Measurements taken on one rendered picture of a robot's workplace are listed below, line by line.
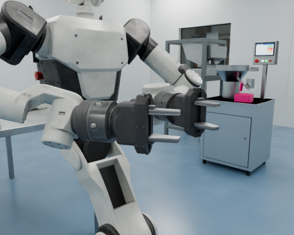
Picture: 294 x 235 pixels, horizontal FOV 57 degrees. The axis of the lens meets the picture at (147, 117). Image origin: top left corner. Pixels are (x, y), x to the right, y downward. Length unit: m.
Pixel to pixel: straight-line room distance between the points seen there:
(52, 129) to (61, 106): 0.05
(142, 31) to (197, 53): 3.05
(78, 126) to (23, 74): 4.67
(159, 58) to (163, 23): 5.95
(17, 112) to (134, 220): 0.50
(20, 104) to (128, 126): 0.22
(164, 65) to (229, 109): 1.98
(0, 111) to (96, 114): 0.19
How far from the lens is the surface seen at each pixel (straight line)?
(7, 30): 0.82
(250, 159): 2.99
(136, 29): 1.05
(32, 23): 0.86
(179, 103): 0.70
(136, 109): 0.52
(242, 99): 2.92
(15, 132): 1.44
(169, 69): 1.05
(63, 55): 0.84
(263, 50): 3.23
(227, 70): 3.12
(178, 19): 6.73
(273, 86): 5.65
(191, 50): 4.13
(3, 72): 5.09
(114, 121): 0.54
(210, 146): 3.15
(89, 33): 0.87
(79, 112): 0.56
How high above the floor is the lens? 1.14
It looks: 11 degrees down
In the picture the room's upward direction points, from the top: straight up
